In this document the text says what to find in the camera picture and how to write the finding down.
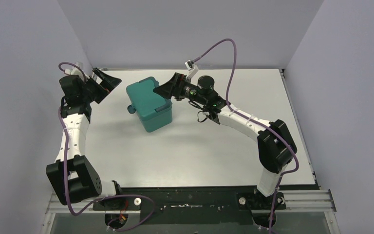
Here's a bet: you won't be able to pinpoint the teal medicine kit box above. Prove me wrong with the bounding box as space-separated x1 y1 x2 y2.
126 77 173 133

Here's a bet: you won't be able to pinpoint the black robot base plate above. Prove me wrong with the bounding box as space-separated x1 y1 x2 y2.
93 186 286 227

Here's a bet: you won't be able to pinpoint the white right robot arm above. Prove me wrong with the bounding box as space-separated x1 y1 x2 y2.
153 73 297 209

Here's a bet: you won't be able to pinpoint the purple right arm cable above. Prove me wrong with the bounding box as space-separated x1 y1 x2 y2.
190 38 300 234

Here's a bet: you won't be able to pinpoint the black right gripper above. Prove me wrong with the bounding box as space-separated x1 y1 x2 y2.
155 73 208 106

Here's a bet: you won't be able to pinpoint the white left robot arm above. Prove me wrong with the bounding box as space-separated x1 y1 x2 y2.
46 68 125 210

